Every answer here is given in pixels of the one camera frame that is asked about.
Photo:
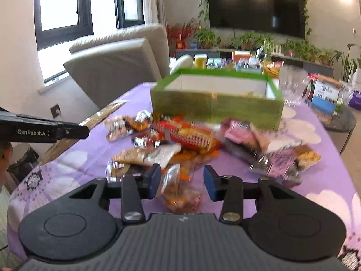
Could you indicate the pile of snack packets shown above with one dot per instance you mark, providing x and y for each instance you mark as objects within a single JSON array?
[{"x": 191, "y": 138}]

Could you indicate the green cardboard box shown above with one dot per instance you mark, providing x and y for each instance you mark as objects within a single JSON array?
[{"x": 211, "y": 110}]

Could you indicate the black wall television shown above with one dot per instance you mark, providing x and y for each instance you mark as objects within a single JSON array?
[{"x": 253, "y": 5}]

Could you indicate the dark television cabinet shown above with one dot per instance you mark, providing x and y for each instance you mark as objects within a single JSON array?
[{"x": 316, "y": 66}]

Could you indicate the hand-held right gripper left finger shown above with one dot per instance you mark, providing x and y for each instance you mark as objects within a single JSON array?
[{"x": 154, "y": 180}]

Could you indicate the tall leafy plant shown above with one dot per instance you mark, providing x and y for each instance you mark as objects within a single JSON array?
[{"x": 348, "y": 62}]

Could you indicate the clear orange snack packet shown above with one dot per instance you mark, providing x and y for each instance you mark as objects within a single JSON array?
[{"x": 180, "y": 197}]

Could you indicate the black trash bin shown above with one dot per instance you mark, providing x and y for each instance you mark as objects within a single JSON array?
[{"x": 24, "y": 163}]

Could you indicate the purple floral tablecloth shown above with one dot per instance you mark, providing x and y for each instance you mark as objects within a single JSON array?
[{"x": 324, "y": 180}]

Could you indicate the grey wall socket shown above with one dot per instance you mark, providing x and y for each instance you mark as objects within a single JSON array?
[{"x": 55, "y": 110}]

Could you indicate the red flower decoration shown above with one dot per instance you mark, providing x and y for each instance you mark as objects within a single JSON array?
[{"x": 180, "y": 34}]

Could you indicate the beige sofa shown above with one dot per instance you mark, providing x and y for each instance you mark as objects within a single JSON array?
[{"x": 112, "y": 62}]

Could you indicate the long brown flat package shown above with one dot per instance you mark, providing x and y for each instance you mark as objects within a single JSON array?
[{"x": 96, "y": 118}]

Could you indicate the row of potted plants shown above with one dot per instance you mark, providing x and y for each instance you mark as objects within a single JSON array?
[{"x": 248, "y": 41}]

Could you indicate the dark round side table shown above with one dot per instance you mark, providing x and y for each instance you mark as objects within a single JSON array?
[{"x": 341, "y": 124}]

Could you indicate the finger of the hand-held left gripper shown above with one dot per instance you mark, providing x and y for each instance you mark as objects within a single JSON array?
[{"x": 73, "y": 131}]

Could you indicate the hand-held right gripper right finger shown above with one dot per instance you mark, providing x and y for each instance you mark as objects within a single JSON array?
[{"x": 210, "y": 185}]

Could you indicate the orange box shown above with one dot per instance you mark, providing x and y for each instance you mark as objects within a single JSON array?
[{"x": 242, "y": 56}]

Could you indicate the clear glass mug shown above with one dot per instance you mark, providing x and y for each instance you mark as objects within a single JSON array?
[{"x": 293, "y": 87}]

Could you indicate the white round object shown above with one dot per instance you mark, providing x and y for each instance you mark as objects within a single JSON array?
[{"x": 182, "y": 62}]

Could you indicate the large black-framed window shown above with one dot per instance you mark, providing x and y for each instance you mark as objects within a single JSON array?
[{"x": 62, "y": 5}]

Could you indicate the yellow jar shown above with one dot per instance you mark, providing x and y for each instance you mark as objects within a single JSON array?
[{"x": 200, "y": 61}]

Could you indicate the white and blue carton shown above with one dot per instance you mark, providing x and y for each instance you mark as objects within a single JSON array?
[{"x": 325, "y": 96}]

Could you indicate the narrow black-framed window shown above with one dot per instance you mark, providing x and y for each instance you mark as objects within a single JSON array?
[{"x": 129, "y": 0}]

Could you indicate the hanging green vine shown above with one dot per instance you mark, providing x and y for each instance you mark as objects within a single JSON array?
[{"x": 203, "y": 2}]

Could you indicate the wicker basket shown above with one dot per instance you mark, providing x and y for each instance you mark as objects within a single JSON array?
[{"x": 271, "y": 70}]

